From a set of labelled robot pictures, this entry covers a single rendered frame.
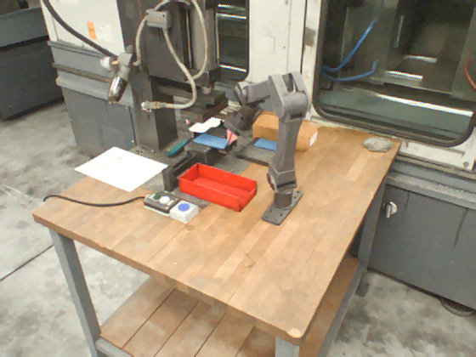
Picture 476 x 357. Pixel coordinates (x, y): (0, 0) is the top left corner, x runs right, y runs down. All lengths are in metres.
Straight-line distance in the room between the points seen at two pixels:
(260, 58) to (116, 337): 1.46
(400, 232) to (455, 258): 0.26
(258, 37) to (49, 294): 1.75
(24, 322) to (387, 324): 1.82
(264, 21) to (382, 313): 1.56
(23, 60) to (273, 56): 3.00
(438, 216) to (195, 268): 1.27
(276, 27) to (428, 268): 1.39
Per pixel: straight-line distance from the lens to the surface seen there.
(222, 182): 1.51
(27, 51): 4.62
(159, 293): 2.07
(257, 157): 1.63
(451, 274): 2.30
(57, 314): 2.43
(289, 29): 2.02
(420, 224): 2.16
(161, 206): 1.38
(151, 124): 1.71
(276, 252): 1.23
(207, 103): 1.52
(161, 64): 1.56
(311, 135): 1.82
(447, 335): 2.37
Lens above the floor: 1.75
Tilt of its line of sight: 33 degrees down
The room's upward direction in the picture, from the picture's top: 1 degrees counter-clockwise
